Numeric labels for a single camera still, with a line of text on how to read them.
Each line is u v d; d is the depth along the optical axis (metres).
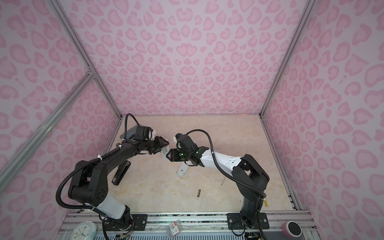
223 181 0.86
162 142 0.83
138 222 0.73
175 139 0.80
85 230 0.69
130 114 0.81
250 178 0.46
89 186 0.45
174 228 0.70
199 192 0.82
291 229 0.67
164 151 0.88
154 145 0.80
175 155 0.74
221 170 0.47
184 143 0.66
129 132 1.07
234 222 0.74
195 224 0.73
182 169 0.90
